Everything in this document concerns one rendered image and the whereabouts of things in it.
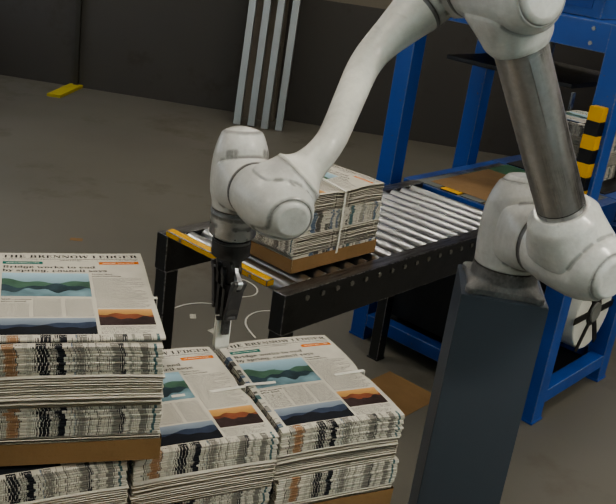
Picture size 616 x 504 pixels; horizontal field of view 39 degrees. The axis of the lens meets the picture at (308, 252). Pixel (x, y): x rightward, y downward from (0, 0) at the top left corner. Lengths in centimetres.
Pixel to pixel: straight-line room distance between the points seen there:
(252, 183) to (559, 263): 69
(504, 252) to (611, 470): 167
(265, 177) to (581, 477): 223
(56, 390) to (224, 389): 45
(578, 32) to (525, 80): 165
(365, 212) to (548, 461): 130
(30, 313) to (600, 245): 109
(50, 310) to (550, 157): 96
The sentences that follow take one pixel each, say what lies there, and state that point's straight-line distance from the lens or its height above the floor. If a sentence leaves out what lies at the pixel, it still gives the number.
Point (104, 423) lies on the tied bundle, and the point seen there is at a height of 91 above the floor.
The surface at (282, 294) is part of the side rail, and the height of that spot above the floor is 80.
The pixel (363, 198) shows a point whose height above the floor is 99.
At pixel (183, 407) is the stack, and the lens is 176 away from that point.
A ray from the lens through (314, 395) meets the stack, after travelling 185.
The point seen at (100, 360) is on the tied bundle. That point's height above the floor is 103.
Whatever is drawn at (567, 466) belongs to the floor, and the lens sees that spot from 347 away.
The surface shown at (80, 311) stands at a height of 107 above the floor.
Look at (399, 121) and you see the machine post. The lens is 372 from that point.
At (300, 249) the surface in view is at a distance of 248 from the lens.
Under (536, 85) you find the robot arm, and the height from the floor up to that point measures 152.
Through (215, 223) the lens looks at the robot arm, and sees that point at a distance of 165.
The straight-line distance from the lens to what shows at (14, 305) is 159.
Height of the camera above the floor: 175
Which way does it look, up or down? 21 degrees down
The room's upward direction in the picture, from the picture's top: 8 degrees clockwise
